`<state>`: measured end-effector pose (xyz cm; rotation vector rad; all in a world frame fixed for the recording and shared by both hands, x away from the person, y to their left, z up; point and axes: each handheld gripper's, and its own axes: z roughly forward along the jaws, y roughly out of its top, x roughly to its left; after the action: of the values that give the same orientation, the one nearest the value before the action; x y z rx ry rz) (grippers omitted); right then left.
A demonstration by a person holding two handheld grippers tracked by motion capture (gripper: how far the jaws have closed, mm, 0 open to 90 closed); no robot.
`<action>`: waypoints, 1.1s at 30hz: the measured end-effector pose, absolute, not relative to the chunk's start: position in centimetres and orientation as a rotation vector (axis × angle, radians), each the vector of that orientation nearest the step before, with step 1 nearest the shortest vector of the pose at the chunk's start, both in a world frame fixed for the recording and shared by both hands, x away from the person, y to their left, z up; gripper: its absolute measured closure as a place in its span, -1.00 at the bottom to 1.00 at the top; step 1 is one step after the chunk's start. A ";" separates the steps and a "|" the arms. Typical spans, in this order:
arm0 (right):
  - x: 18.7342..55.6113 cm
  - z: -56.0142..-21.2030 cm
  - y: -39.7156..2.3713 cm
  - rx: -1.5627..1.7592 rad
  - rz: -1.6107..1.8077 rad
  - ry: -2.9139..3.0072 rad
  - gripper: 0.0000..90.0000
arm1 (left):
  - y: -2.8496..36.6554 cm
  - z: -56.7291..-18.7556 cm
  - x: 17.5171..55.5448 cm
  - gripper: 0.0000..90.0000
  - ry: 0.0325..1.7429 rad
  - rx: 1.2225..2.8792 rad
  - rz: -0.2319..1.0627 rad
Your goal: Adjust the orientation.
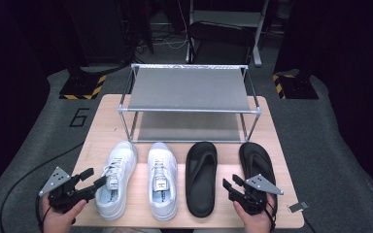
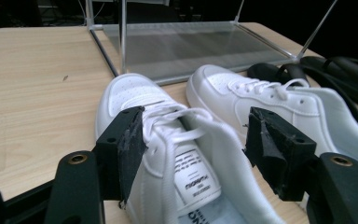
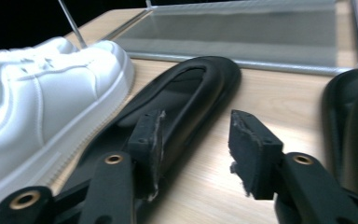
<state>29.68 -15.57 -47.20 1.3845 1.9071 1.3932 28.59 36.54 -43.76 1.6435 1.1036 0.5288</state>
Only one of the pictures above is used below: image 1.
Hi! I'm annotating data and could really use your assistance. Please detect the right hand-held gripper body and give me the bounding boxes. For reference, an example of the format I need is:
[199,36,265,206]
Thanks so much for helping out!
[227,173,285,216]

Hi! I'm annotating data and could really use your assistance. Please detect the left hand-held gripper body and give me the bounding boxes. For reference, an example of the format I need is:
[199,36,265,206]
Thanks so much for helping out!
[38,166,97,215]

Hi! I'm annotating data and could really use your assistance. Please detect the black slipper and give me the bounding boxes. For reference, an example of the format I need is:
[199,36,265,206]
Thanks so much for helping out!
[185,141,219,218]
[238,141,279,212]

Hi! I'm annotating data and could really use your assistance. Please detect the white sneaker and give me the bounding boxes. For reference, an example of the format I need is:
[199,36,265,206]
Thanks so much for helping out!
[147,141,179,222]
[94,140,139,221]

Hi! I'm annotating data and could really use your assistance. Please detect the metal shoe rack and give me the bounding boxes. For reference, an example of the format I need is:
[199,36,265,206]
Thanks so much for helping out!
[117,63,262,145]

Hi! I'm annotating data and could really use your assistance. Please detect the person's right hand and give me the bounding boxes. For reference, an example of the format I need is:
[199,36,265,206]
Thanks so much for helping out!
[233,193,277,233]

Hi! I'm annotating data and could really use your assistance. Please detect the person's left hand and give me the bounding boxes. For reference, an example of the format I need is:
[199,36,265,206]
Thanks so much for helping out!
[40,195,88,233]

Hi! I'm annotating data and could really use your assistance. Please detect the grey tape strip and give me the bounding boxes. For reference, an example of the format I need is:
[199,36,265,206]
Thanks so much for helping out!
[287,200,310,214]

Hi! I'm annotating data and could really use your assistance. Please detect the black yellow striped stand base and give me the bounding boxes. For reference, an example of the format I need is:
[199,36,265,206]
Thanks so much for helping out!
[271,73,320,100]
[58,74,108,101]

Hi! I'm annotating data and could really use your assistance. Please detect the black chair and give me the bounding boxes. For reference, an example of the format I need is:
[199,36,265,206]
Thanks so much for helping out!
[186,20,257,66]

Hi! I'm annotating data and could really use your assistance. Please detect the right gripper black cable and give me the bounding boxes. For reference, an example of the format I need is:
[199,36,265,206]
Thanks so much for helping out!
[263,198,279,233]

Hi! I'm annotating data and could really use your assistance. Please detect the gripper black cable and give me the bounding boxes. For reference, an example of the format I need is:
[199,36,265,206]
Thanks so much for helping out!
[0,142,85,233]
[263,198,279,233]

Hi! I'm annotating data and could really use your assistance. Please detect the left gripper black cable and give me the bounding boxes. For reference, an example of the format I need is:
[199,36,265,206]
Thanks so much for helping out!
[0,142,85,233]

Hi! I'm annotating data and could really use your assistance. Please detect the white cable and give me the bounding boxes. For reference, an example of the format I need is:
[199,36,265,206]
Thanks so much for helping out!
[154,37,189,50]

